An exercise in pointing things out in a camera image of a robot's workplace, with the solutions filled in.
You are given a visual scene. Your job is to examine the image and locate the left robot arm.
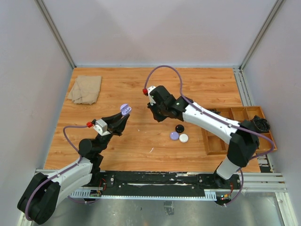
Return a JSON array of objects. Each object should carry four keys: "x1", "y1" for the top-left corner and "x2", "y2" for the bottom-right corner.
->
[{"x1": 17, "y1": 112, "x2": 130, "y2": 225}]

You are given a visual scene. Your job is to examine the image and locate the white cable duct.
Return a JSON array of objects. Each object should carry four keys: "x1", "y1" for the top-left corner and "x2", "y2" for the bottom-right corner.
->
[{"x1": 70, "y1": 189, "x2": 217, "y2": 201}]

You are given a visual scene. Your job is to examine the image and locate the wooden compartment tray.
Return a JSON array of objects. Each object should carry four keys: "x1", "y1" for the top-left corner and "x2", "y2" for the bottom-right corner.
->
[{"x1": 202, "y1": 106, "x2": 274, "y2": 155}]

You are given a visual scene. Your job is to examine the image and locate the black earbud case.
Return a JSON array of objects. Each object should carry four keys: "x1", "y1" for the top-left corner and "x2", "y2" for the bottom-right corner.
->
[{"x1": 175, "y1": 124, "x2": 185, "y2": 133}]

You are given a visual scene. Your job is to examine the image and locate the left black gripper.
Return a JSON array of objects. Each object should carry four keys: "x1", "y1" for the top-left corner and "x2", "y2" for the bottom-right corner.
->
[{"x1": 95, "y1": 111, "x2": 130, "y2": 153}]

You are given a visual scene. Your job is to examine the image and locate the beige folded cloth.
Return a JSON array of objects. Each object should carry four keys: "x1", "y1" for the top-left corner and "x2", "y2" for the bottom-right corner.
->
[{"x1": 67, "y1": 75, "x2": 102, "y2": 105}]

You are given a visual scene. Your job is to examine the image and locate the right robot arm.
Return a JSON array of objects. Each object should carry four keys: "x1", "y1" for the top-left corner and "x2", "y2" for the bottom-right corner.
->
[{"x1": 143, "y1": 86, "x2": 259, "y2": 188}]

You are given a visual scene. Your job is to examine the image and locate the black rolled strap right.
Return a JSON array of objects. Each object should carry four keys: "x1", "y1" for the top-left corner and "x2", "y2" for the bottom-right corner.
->
[{"x1": 250, "y1": 114, "x2": 270, "y2": 132}]

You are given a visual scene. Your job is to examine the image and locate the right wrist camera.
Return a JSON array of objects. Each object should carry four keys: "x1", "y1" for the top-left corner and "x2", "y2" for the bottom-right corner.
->
[{"x1": 147, "y1": 86, "x2": 156, "y2": 105}]

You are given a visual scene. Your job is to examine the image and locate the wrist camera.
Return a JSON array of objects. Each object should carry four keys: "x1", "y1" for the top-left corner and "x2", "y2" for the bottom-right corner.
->
[
  {"x1": 93, "y1": 119, "x2": 111, "y2": 136},
  {"x1": 147, "y1": 86, "x2": 156, "y2": 105}
]

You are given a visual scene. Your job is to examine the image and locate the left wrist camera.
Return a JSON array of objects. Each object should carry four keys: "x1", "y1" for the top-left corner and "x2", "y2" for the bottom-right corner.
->
[{"x1": 93, "y1": 119, "x2": 111, "y2": 136}]

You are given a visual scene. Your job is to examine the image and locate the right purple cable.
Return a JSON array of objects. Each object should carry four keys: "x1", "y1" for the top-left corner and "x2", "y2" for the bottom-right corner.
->
[{"x1": 142, "y1": 65, "x2": 276, "y2": 208}]

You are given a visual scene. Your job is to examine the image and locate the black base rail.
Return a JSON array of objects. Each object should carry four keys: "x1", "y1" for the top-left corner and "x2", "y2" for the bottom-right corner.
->
[{"x1": 79, "y1": 171, "x2": 241, "y2": 195}]

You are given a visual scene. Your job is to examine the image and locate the white earbud case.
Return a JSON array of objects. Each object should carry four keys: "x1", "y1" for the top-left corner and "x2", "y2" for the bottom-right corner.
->
[{"x1": 179, "y1": 134, "x2": 189, "y2": 143}]

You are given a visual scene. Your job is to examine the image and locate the purple earbud case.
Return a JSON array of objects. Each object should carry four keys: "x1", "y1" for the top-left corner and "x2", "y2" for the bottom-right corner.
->
[
  {"x1": 120, "y1": 104, "x2": 132, "y2": 116},
  {"x1": 169, "y1": 131, "x2": 180, "y2": 141}
]

